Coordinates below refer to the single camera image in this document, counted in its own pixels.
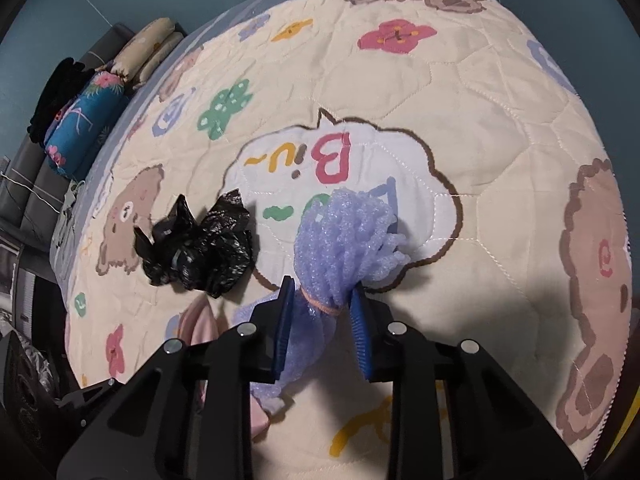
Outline knotted black plastic bag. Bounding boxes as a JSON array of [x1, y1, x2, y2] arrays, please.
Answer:
[[132, 189, 256, 300]]

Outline blue floral pillow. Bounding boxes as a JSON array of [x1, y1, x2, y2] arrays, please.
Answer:
[[44, 71, 132, 177]]

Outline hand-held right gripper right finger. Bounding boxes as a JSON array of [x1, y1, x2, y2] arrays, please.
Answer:
[[350, 284, 586, 480]]

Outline beige folded blankets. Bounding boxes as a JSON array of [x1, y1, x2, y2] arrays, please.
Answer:
[[107, 17, 187, 83]]

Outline bear printed blanket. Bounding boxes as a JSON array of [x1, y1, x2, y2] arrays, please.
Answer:
[[64, 0, 636, 466]]

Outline black cloth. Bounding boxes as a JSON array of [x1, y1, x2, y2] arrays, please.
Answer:
[[27, 57, 96, 143]]

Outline large purple foam net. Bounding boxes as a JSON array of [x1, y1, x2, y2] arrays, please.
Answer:
[[232, 187, 413, 413]]

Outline pale green cloth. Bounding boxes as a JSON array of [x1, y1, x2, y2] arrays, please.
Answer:
[[52, 180, 86, 261]]

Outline grey headboard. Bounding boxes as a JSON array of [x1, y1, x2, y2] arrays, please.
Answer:
[[0, 22, 136, 231]]

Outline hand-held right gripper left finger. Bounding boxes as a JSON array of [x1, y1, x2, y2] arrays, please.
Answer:
[[56, 275, 297, 480]]

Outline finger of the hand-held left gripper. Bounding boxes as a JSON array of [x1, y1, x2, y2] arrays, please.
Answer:
[[55, 379, 125, 423]]

